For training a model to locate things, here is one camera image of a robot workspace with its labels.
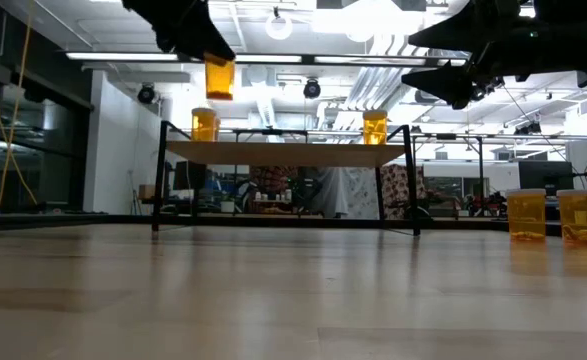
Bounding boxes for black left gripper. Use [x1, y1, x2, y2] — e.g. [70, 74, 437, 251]
[121, 0, 237, 63]

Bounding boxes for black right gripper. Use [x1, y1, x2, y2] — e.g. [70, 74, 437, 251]
[400, 0, 587, 111]

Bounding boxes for small raised wooden shelf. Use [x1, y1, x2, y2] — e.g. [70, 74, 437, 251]
[151, 119, 422, 237]

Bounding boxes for wooden shelf board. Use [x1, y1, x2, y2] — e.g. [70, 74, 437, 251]
[165, 140, 408, 169]

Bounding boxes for black spotlight cluster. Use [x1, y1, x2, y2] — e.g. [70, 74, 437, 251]
[472, 74, 507, 104]

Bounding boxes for black round spotlight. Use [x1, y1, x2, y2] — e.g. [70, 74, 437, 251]
[136, 82, 157, 105]
[302, 78, 322, 100]

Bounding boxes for round white ceiling lamp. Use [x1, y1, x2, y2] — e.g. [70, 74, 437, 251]
[265, 7, 294, 41]

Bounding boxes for black track spotlights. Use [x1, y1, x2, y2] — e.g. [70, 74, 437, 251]
[514, 119, 543, 136]

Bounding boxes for black computer monitor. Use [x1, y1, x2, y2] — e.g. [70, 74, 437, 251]
[172, 160, 208, 191]
[517, 159, 574, 190]

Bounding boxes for red floral white cloth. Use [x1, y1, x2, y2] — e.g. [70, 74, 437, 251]
[380, 163, 427, 220]

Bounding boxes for dark red floral cloth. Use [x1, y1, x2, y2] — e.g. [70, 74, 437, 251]
[249, 165, 299, 201]

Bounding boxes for white patterned hanging cloth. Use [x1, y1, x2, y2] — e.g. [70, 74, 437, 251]
[345, 167, 382, 220]

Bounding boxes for plain white hanging cloth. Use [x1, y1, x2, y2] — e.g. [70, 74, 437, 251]
[305, 167, 350, 219]

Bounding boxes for yellow hanging cable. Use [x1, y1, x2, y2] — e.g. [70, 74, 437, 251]
[0, 0, 39, 211]

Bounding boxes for black aluminium table rail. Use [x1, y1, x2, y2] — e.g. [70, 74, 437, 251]
[0, 213, 587, 242]

